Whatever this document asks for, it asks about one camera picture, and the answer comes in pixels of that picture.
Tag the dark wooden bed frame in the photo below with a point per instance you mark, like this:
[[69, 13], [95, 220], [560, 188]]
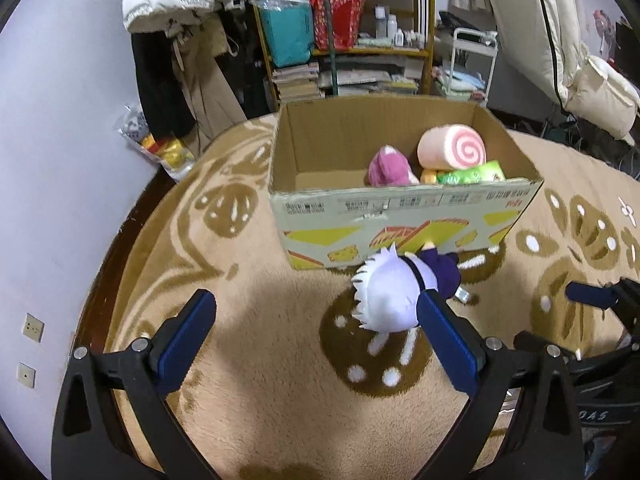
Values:
[[125, 230]]

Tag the black bag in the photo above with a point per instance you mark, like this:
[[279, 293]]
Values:
[[460, 21]]

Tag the black garment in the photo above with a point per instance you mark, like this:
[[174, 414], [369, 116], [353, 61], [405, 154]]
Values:
[[245, 80]]

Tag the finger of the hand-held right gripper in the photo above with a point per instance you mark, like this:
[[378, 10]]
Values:
[[530, 340], [587, 294]]

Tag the pink bear plush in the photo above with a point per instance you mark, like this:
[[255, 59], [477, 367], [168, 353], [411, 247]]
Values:
[[387, 167]]

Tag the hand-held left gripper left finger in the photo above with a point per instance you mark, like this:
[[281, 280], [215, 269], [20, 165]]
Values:
[[185, 340]]

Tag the black coat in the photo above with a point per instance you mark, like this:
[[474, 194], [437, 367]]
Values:
[[155, 90]]

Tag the teal bag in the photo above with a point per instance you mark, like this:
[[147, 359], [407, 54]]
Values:
[[285, 30]]

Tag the pink decoration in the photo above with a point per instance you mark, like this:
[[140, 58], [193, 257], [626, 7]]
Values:
[[605, 25]]

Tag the pile of books and papers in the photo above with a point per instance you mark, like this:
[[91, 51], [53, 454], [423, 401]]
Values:
[[370, 77]]

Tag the white padded chair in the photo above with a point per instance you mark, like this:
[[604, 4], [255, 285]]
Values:
[[545, 35]]

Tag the plastic bag with toys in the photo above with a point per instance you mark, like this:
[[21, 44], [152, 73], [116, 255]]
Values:
[[160, 147]]

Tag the pink swirl roll plush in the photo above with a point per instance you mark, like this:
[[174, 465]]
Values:
[[450, 147]]

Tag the wooden shelf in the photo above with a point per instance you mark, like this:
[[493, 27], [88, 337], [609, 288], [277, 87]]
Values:
[[345, 52]]

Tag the light green pouch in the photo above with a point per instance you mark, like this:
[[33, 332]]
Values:
[[375, 41]]

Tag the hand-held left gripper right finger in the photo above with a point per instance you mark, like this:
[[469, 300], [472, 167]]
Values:
[[450, 350]]

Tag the red patterned bag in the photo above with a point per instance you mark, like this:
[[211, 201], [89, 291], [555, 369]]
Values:
[[345, 20]]

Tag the white-haired purple plush doll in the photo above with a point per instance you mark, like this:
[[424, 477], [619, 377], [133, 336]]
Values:
[[390, 290]]

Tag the stack of books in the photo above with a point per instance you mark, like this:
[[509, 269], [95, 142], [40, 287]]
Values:
[[295, 82]]

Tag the group of white cosmetic bottles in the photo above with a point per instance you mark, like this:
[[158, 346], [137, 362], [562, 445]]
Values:
[[392, 27]]

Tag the cardboard box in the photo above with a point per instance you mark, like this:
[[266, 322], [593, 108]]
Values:
[[400, 205]]

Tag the yellow dog plush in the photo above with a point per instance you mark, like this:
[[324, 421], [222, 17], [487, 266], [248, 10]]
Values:
[[429, 176]]

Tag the green pole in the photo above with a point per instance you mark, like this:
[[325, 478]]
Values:
[[330, 35]]

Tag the white wall socket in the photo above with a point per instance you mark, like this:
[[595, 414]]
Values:
[[32, 327], [26, 375]]

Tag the beige trench coat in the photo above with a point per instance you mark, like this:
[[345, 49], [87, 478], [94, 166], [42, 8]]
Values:
[[210, 85]]

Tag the beige brown printed blanket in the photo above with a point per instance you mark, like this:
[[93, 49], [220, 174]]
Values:
[[280, 320]]

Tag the white trolley cart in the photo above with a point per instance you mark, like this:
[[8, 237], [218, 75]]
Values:
[[465, 75]]

